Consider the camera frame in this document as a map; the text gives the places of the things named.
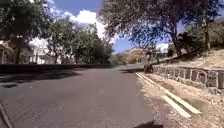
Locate large overhanging tree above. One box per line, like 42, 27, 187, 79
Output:
98, 0, 224, 58

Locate white painted road lines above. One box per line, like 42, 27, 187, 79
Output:
135, 72, 202, 119

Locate low stone block wall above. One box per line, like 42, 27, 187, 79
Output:
151, 65, 224, 91

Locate robot's own part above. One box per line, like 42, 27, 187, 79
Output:
133, 121, 164, 128

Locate grey asphalt road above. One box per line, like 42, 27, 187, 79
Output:
0, 64, 168, 128

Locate dry dirt verge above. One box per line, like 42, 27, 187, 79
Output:
136, 71, 224, 128

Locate bushes on bank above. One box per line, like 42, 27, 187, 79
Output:
181, 18, 224, 56

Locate distant dry hill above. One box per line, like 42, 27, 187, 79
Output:
111, 48, 158, 66

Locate dry grass bank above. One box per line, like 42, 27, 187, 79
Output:
156, 48, 224, 70

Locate pale building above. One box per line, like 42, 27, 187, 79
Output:
0, 41, 58, 65

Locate low dark roadside wall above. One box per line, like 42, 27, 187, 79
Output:
0, 63, 114, 75

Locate group of leafy trees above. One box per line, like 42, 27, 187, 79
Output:
46, 16, 115, 66

